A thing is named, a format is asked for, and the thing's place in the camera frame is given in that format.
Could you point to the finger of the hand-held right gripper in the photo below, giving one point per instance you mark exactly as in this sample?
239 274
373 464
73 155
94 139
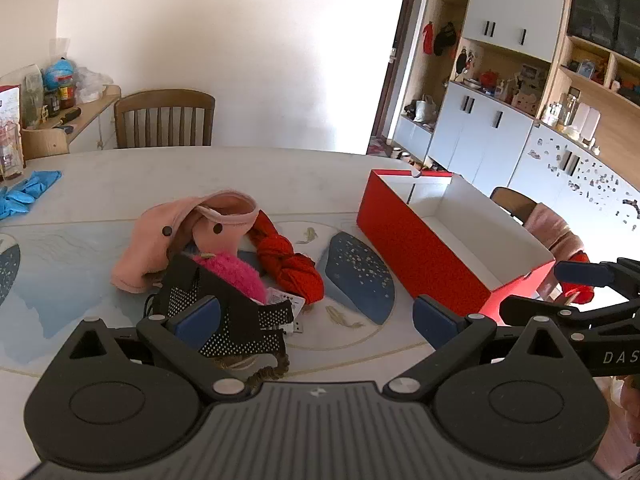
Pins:
582 272
527 310

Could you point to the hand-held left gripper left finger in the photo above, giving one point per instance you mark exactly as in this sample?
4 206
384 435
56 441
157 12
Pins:
196 319

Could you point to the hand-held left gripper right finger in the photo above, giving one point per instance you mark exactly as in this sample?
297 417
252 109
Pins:
434 319

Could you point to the black dotted glove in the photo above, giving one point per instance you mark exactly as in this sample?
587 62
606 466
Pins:
240 320

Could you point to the pink fuzzy plush toy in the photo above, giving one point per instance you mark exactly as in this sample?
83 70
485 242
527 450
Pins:
235 272

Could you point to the white cardboard box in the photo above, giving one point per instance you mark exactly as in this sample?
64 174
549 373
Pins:
425 240

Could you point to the brown hair scrunchie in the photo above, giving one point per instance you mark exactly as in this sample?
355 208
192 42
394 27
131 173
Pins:
262 375

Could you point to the pink fleece hat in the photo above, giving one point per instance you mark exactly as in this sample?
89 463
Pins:
150 240

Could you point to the pink blanket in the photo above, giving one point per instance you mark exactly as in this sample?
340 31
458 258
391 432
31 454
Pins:
552 232

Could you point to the printed table mat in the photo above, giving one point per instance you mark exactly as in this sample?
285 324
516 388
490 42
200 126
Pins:
100 280

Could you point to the brown slatted wooden chair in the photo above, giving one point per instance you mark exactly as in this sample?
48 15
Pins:
165 115

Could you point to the blue rubber glove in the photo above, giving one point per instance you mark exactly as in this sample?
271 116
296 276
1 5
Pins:
42 181
12 204

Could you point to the white tote bag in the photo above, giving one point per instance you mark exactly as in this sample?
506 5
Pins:
425 108

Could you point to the white wooden sideboard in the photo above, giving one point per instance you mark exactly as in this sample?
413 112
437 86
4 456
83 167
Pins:
92 115

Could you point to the light wooden chair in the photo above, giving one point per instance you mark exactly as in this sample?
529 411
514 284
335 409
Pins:
44 144

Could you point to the clear plastic bag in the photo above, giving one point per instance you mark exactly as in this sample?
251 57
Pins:
90 85

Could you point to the dark brown door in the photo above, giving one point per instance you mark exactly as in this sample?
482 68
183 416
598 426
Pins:
397 60

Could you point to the red hanging cloth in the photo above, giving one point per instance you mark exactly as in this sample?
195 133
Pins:
428 39

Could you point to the blue round package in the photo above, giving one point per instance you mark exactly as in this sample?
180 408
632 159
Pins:
59 72

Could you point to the red and white carton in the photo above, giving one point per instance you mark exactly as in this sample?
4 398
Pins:
10 105

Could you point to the white wall cabinet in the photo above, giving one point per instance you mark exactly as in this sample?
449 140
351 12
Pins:
500 125

